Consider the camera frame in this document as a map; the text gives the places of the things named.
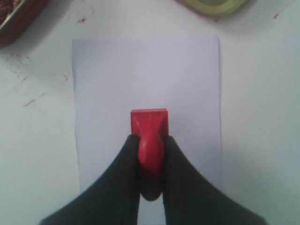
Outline white paper sheet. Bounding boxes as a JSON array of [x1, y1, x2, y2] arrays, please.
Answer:
[[72, 35, 222, 191]]

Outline gold tin lid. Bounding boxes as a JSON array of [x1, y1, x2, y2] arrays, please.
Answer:
[[177, 0, 249, 17]]

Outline red ink tin base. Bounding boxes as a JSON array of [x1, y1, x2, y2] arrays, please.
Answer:
[[0, 0, 49, 48]]

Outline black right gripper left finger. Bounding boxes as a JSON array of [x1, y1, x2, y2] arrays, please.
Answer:
[[41, 135, 140, 225]]

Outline red plastic stamp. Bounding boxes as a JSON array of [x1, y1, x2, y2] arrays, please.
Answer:
[[130, 109, 169, 201]]

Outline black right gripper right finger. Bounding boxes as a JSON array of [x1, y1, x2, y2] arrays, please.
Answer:
[[163, 136, 266, 225]]

